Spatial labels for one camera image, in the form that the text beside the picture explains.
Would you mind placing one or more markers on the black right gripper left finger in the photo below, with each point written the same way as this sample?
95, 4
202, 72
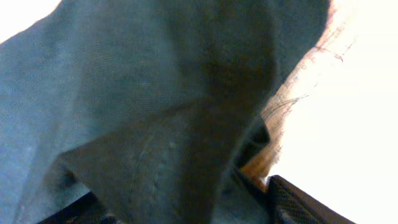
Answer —
86, 210

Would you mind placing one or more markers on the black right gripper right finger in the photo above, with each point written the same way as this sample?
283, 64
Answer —
290, 205

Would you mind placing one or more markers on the black t-shirt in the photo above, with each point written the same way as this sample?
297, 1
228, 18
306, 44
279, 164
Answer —
146, 104

